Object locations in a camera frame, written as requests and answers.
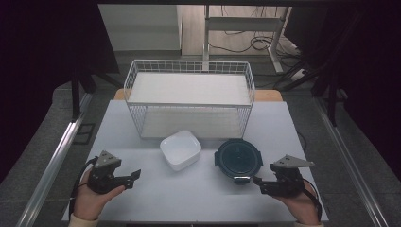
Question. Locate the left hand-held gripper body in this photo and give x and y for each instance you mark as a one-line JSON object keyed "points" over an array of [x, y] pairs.
{"points": [[105, 179]]}

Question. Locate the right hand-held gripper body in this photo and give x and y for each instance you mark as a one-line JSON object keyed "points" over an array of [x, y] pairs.
{"points": [[287, 183]]}

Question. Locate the dark round container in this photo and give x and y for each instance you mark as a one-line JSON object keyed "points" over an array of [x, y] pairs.
{"points": [[238, 159]]}

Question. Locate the white square container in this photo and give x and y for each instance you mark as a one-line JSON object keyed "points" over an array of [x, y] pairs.
{"points": [[180, 149]]}

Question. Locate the person's right hand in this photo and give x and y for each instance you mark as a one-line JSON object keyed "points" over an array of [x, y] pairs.
{"points": [[302, 206]]}

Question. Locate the person's left hand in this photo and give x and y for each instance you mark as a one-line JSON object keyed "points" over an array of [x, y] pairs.
{"points": [[88, 203]]}

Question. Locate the black floor plate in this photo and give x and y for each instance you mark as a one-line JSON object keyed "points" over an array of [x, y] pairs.
{"points": [[84, 134]]}

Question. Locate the black stand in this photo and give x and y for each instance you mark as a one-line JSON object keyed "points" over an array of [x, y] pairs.
{"points": [[75, 101], [331, 94]]}

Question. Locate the wooden table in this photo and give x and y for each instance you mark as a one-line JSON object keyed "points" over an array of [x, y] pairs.
{"points": [[268, 95]]}

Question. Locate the white power strip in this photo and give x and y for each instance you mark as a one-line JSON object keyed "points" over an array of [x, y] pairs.
{"points": [[299, 74]]}

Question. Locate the dark curtain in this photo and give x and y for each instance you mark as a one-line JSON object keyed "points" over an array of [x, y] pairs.
{"points": [[38, 63], [375, 78]]}

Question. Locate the white cabinet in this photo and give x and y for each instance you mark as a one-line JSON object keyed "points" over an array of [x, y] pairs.
{"points": [[138, 28]]}

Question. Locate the metal rail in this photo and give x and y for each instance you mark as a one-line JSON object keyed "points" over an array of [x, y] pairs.
{"points": [[52, 167], [350, 164]]}

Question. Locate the white desk frame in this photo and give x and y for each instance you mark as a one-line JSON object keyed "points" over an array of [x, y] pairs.
{"points": [[242, 23]]}

